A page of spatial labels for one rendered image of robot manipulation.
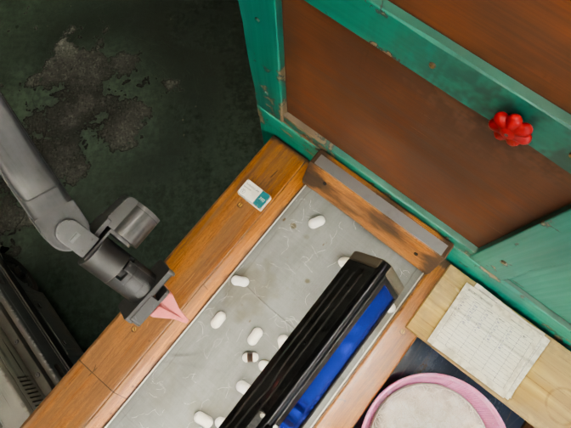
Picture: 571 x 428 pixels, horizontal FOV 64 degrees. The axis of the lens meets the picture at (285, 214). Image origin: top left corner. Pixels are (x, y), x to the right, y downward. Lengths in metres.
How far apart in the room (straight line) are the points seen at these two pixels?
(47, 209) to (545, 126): 0.60
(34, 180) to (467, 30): 0.55
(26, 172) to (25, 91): 1.53
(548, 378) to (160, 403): 0.71
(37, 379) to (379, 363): 0.95
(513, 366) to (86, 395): 0.78
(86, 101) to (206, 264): 1.29
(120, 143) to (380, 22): 1.54
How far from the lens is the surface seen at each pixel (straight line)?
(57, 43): 2.28
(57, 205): 0.70
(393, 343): 0.91
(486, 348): 0.94
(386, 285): 0.57
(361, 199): 0.84
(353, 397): 0.90
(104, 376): 0.96
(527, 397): 0.97
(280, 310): 0.92
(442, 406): 0.97
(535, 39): 0.45
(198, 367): 0.94
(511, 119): 0.48
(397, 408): 0.95
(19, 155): 0.70
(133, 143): 1.92
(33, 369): 1.48
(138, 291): 0.75
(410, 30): 0.50
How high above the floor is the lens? 1.65
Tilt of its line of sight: 75 degrees down
